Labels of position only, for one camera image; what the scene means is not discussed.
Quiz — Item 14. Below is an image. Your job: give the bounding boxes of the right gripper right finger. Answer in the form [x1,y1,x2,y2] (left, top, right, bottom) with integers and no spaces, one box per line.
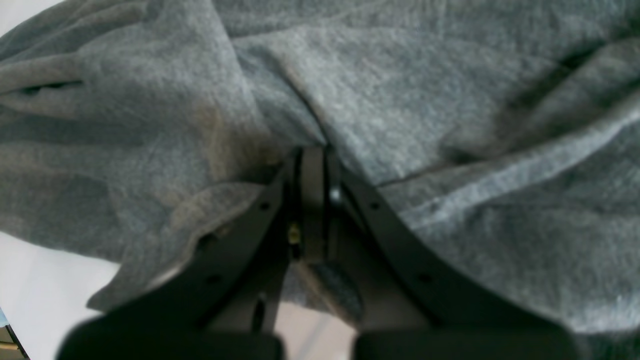
[325,150,581,360]

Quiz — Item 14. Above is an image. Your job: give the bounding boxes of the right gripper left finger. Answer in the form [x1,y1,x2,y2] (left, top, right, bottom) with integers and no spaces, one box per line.
[57,146,326,360]

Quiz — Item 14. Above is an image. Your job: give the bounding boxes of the grey t-shirt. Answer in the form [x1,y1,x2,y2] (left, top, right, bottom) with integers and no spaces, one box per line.
[1,0,639,333]

